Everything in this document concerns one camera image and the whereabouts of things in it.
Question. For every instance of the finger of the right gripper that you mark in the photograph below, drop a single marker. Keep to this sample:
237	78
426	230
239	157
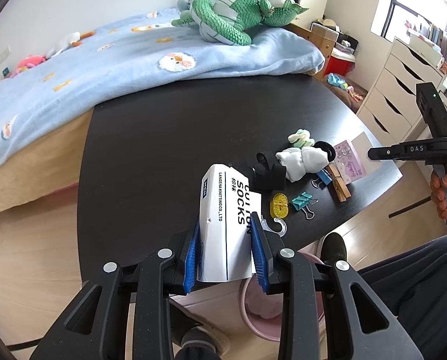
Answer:
382	153

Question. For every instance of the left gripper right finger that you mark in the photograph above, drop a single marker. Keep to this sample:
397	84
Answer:
260	251

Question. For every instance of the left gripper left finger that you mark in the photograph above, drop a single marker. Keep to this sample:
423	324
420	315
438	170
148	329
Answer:
192	260

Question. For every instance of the white cotton socks box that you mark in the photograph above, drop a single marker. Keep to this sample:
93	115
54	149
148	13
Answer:
226	205

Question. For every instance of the pink printed card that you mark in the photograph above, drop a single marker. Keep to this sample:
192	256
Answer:
348	163

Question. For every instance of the wooden clothespin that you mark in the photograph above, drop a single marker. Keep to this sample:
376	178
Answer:
339	185

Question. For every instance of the teal binder clip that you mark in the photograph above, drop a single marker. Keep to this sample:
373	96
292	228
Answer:
303	203

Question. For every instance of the blue binder clip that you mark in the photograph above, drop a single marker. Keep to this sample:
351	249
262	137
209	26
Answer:
322	179

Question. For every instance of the black sock bundle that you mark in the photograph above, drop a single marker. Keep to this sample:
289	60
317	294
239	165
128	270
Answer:
268	173

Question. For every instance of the pale green sock bundle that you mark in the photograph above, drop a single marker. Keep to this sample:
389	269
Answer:
301	138

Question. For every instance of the white sock bundle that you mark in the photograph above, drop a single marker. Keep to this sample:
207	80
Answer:
300	161

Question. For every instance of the pink trash bin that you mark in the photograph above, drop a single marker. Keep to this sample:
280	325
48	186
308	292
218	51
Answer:
261	313

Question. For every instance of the clear plastic hook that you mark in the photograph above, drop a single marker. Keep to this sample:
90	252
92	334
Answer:
280	227

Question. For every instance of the white drawer cabinet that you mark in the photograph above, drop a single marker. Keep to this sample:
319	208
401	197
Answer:
389	110

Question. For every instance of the person's left shoe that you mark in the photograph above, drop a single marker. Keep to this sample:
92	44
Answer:
196	338

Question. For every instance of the person's shoe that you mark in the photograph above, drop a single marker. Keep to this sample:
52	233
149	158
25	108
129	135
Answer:
196	338
333	249

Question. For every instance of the brown pet bed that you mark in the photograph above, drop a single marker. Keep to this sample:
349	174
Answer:
352	100

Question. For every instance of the person's right shoe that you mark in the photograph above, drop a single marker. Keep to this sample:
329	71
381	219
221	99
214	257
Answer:
333	249

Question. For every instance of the black wooden table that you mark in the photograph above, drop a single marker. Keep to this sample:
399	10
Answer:
146	153

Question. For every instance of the books on cabinet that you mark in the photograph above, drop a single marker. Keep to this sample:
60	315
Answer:
433	41

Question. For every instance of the red storage box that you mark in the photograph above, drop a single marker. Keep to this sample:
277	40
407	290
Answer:
340	65

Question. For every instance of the wooden nightstand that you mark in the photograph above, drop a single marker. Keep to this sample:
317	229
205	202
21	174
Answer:
322	37

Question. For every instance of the green dragon plush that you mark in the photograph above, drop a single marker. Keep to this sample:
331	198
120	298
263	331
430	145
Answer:
228	21

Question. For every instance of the light blue blanket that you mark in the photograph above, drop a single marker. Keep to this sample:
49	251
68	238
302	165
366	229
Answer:
130	55

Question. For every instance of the white goose plush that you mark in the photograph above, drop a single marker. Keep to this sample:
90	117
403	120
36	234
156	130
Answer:
71	40

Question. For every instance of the pink plush toy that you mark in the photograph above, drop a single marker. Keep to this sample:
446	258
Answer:
27	63

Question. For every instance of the wooden bed frame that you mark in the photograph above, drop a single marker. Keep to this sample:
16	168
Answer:
48	165

